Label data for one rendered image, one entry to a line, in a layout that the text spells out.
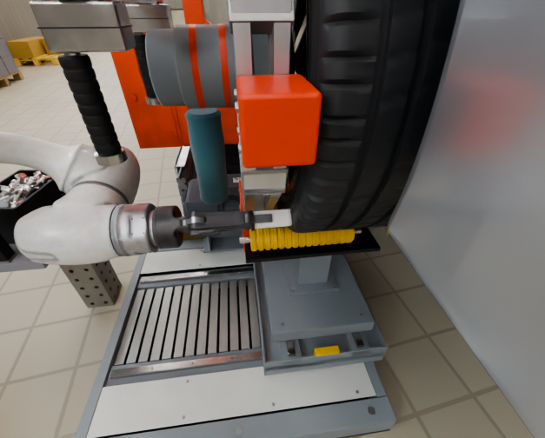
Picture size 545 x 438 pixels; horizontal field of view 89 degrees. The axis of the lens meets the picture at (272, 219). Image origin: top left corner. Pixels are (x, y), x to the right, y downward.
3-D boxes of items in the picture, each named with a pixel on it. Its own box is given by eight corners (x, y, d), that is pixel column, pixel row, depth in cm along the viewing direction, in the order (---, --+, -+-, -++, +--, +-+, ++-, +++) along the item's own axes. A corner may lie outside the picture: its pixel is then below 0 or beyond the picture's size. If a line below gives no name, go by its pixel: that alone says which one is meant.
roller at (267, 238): (362, 246, 67) (367, 228, 64) (241, 257, 64) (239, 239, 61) (354, 231, 72) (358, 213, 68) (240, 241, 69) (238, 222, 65)
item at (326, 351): (381, 361, 85) (389, 345, 79) (264, 377, 81) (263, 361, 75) (332, 248, 124) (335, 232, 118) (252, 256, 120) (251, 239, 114)
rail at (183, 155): (201, 207, 135) (192, 166, 121) (181, 209, 134) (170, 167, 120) (216, 89, 329) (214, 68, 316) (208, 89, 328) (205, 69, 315)
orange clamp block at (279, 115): (299, 134, 35) (317, 166, 28) (237, 136, 34) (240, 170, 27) (302, 73, 31) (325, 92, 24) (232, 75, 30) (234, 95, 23)
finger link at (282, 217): (252, 212, 50) (252, 211, 49) (289, 209, 51) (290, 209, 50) (253, 228, 50) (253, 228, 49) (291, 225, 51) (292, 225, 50)
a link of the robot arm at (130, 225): (110, 256, 43) (150, 253, 43) (109, 199, 44) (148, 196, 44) (134, 256, 52) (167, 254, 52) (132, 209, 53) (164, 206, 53)
